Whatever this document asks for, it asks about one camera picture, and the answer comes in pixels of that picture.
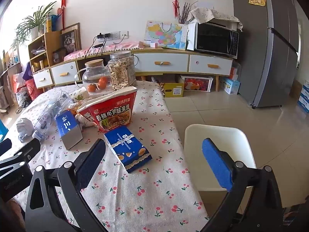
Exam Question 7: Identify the framed cat picture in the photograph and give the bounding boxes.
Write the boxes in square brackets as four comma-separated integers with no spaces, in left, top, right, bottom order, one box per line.
[59,23,81,54]

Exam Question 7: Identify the red chili string decoration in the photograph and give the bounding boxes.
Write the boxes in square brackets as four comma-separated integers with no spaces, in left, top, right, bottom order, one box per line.
[60,0,69,29]

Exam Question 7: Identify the blue biscuit box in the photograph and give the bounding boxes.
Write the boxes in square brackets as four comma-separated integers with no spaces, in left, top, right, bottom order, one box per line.
[104,125,153,174]

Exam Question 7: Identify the red instant noodle box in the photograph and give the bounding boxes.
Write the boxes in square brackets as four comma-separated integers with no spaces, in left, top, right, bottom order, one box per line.
[77,86,138,133]

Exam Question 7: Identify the yellow blue bottles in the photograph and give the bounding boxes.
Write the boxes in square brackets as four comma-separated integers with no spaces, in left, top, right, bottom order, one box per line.
[45,14,61,33]

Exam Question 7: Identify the white drawer wooden handle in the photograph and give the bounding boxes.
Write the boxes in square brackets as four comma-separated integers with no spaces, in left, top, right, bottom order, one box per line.
[132,53,189,73]
[51,61,78,85]
[33,70,53,89]
[189,55,233,76]

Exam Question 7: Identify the white crate red contents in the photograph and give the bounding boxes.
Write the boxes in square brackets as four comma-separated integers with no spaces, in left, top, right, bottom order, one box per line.
[181,75,214,93]

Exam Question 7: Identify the crumpled floral tissue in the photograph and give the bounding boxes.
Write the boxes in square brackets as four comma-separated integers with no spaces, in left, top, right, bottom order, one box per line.
[75,113,94,127]

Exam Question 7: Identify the white floral cup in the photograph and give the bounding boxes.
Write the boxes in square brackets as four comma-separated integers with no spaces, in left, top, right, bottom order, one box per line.
[70,87,90,102]

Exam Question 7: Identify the floral cloth cover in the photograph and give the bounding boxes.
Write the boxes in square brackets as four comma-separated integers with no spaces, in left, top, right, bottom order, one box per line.
[190,7,244,31]

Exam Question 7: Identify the colourful map board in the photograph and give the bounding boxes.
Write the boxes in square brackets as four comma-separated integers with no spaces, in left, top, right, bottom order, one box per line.
[143,20,188,51]

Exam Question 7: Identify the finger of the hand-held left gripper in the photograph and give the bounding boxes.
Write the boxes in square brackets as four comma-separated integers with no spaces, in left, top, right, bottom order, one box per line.
[0,138,41,174]
[0,138,12,155]

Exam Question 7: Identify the white paper sheet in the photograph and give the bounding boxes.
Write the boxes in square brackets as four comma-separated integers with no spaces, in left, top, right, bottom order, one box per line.
[187,24,197,51]

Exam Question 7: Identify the green potted plant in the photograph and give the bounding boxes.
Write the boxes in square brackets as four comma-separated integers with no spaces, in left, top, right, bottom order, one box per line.
[14,1,57,42]

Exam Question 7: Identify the blue white carton box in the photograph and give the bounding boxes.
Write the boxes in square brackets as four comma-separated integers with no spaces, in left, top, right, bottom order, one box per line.
[220,77,241,95]

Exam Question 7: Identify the dried purple branches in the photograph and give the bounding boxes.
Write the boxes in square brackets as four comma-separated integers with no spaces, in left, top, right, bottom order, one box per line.
[177,1,199,25]

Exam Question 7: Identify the cherry print tablecloth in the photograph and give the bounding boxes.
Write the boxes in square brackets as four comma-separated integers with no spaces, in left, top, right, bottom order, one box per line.
[0,80,209,232]

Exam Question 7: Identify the white plastic chair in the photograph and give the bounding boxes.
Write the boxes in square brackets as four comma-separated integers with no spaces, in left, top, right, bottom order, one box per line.
[184,124,257,192]

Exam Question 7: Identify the black charger cables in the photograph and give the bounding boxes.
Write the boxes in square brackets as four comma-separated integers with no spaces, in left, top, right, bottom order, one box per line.
[84,32,113,58]

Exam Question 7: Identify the white wall socket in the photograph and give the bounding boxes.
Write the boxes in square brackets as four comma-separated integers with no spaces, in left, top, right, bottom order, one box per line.
[112,31,128,40]

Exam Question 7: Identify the grey refrigerator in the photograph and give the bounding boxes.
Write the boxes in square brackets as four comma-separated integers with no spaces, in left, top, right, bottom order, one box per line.
[230,0,305,108]

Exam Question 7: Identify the stacked blue white boxes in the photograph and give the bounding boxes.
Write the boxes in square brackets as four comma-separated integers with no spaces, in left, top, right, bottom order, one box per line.
[297,80,309,114]

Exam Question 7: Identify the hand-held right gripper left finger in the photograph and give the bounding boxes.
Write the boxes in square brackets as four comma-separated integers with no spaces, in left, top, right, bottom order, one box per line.
[25,138,107,232]

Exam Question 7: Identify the blue milk carton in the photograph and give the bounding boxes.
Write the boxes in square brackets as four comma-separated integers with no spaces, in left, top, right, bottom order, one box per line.
[56,110,83,150]

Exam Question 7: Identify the clear plastic seed jar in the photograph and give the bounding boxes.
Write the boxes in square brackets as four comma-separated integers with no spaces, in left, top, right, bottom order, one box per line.
[107,51,137,92]

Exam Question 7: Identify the pink runner cloth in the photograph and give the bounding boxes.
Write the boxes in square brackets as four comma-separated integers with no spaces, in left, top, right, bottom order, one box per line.
[64,41,143,62]

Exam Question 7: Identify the black microwave oven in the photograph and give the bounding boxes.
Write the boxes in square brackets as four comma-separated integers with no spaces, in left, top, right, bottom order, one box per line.
[194,22,239,59]

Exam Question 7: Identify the crushed clear plastic bottle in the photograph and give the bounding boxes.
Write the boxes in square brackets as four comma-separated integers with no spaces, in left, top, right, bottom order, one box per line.
[32,90,73,142]

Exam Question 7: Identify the yellow cardboard box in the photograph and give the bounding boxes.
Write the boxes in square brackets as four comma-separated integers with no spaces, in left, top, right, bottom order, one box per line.
[163,83,184,98]

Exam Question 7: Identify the glass pitcher wooden lid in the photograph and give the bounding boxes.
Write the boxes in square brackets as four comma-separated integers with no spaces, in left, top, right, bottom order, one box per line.
[74,59,113,93]

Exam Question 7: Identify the crumpled white tissue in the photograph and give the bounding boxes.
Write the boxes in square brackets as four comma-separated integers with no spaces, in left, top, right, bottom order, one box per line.
[16,118,34,143]

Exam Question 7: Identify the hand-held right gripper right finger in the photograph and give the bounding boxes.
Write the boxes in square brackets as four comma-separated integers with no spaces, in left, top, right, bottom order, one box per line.
[201,138,283,232]

